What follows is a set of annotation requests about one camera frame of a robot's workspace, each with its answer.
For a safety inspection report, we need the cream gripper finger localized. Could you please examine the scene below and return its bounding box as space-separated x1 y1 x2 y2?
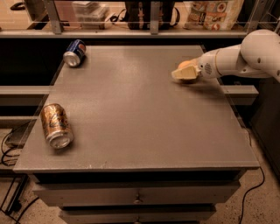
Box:
171 65 200 81

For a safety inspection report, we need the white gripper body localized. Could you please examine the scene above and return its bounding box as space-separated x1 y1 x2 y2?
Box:
198 50 219 79

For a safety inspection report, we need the orange fruit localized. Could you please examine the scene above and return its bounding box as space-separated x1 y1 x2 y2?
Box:
178 59 198 68

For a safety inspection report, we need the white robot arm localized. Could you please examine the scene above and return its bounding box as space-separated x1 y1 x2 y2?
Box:
171 30 280 82

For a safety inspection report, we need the blue pepsi can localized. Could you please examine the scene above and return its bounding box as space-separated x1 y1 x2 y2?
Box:
63 39 86 67

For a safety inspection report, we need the orange soda can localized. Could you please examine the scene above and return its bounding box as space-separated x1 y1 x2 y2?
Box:
40 103 74 149

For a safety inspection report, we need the printed snack bag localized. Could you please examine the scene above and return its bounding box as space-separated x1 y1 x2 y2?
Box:
184 0 244 31

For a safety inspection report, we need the black bag on shelf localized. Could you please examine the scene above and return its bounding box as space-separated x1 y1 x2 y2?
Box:
110 0 180 30

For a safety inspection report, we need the grey drawer cabinet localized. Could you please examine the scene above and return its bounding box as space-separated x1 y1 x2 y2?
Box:
12 44 261 224

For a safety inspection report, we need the clear plastic container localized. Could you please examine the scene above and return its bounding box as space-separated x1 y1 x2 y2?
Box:
72 1 109 25

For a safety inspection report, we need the upper drawer with knob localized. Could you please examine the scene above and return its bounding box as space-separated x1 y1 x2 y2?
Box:
33 181 240 207

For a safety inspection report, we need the drawer with knob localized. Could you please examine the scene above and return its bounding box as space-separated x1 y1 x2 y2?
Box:
33 181 240 207
59 205 216 224

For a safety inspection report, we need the lower drawer with knob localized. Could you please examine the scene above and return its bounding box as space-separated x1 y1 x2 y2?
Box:
59 205 216 224

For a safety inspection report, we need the black cable right floor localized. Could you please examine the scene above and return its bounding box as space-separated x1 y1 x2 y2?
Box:
237 166 266 224

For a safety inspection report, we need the metal shelf rail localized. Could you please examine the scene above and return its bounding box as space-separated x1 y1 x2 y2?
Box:
0 0 280 39

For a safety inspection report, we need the black cables left floor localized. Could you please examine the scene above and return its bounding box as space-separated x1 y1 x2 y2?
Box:
0 121 39 224

